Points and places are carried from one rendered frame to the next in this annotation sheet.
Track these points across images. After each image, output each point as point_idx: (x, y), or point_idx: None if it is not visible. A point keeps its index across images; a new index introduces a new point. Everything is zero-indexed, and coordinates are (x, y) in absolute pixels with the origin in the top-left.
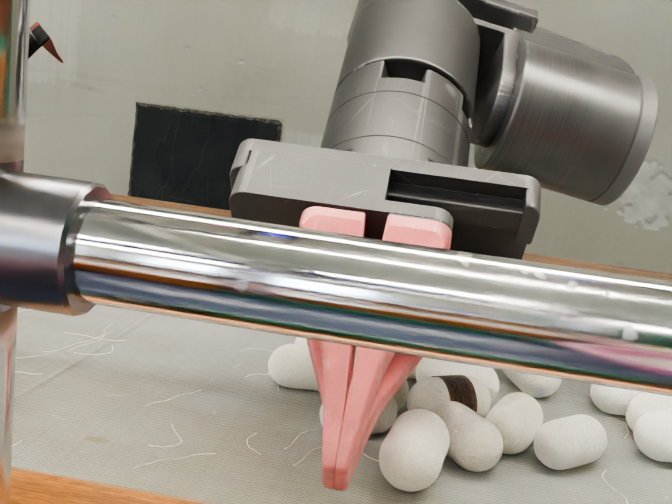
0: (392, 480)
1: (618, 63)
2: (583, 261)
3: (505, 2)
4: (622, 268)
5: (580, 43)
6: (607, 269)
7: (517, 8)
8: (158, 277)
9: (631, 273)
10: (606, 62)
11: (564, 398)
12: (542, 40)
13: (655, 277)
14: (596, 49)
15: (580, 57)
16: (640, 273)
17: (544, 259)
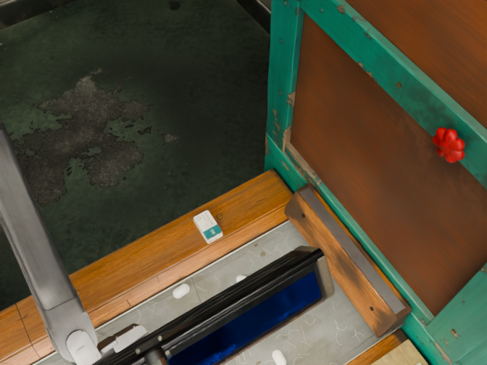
0: None
1: (140, 328)
2: (125, 248)
3: (107, 347)
4: (139, 243)
5: (128, 331)
6: (135, 251)
7: (111, 345)
8: None
9: (143, 248)
10: (138, 332)
11: None
12: (120, 342)
13: (151, 245)
14: (132, 329)
15: (132, 338)
16: (146, 245)
17: (114, 261)
